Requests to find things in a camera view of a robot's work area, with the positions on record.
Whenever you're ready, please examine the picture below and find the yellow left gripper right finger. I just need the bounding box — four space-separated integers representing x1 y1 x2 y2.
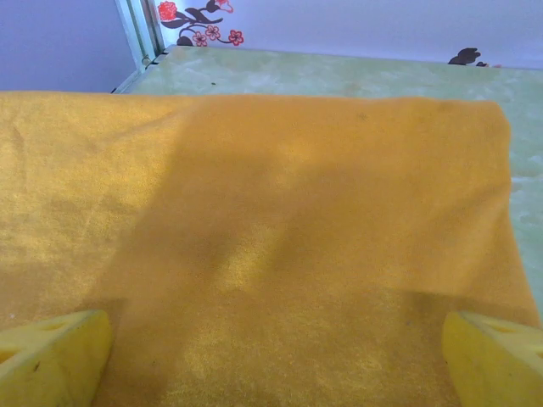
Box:
442 310 543 407

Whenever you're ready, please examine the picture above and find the orange folded t-shirt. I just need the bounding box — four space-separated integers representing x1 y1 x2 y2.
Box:
0 91 543 407

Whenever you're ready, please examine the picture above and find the aluminium frame post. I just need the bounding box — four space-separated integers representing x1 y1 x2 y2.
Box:
110 0 167 94

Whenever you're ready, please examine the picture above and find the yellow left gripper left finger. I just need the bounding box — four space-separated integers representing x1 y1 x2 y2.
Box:
0 309 112 407

